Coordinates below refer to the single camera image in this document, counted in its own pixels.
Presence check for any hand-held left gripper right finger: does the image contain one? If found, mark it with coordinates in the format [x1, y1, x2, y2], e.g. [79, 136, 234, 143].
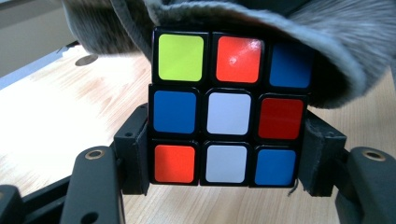
[298, 109, 347, 198]

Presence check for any round dark table grommet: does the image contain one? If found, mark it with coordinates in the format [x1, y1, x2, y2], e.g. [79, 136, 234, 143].
[74, 53, 99, 67]

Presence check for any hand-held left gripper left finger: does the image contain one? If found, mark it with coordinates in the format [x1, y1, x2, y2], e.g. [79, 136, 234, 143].
[113, 104, 150, 196]

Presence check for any grey fuzzy cloth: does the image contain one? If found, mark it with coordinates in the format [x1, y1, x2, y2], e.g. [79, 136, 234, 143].
[62, 0, 396, 110]

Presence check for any multicoloured puzzle cube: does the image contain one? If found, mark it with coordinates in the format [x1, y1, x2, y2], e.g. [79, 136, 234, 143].
[148, 26, 316, 189]

